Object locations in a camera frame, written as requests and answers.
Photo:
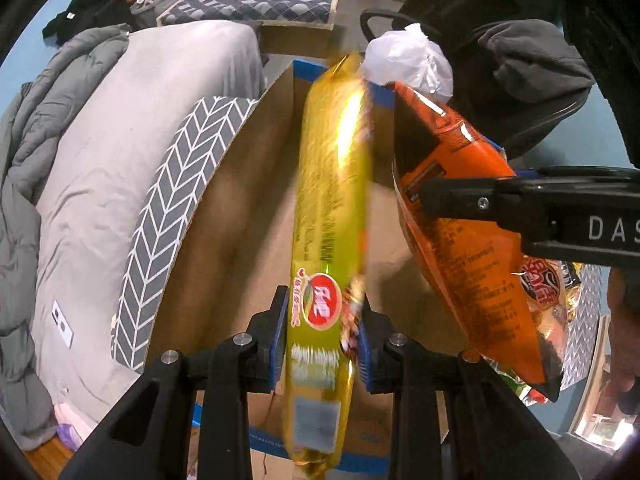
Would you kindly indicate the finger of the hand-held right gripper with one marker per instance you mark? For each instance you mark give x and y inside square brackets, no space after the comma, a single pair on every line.
[575,174]
[460,200]

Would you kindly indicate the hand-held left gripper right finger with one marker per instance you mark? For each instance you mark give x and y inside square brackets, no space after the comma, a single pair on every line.
[364,355]

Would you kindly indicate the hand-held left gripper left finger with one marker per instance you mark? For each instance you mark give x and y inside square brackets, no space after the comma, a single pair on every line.
[280,332]

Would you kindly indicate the orange snack packet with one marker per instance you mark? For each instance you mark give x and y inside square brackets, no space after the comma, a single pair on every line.
[475,285]

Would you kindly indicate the brown cardboard box blue edges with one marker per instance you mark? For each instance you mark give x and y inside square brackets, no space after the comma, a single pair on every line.
[250,240]

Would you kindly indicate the long yellow snack packet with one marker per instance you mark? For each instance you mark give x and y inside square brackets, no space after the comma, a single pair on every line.
[330,185]

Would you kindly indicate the person's right forearm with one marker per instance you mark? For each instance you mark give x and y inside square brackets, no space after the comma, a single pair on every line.
[625,340]

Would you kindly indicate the red snack packet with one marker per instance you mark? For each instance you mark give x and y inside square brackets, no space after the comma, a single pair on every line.
[542,287]

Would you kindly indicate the grey garment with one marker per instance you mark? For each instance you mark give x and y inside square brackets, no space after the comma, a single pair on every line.
[530,70]

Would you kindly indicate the white plastic bag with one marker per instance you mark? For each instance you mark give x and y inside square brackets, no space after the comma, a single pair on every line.
[405,55]

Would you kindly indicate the green snack packet pieces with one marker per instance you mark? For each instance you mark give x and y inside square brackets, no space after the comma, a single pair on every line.
[520,390]

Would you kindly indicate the black office chair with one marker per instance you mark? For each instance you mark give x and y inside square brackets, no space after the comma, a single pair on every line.
[380,16]

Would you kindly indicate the white label tag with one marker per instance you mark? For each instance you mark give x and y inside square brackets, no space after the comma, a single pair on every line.
[62,322]

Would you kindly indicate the wooden bench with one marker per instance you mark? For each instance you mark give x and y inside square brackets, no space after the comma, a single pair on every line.
[295,37]

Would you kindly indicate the purple cloth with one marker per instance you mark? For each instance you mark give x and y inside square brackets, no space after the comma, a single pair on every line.
[69,435]

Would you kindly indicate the bed with grey sheet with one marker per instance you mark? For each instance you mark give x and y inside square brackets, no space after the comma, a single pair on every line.
[125,135]

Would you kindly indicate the grey quilted duvet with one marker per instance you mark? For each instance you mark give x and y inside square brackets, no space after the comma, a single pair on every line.
[30,240]

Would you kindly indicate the diamond patterned bench cushion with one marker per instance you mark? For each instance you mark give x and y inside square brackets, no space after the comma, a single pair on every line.
[250,0]

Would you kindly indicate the light grey clothing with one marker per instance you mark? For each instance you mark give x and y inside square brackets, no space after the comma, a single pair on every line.
[150,5]

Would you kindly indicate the black clothes pile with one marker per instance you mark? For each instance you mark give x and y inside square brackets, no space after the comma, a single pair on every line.
[85,10]

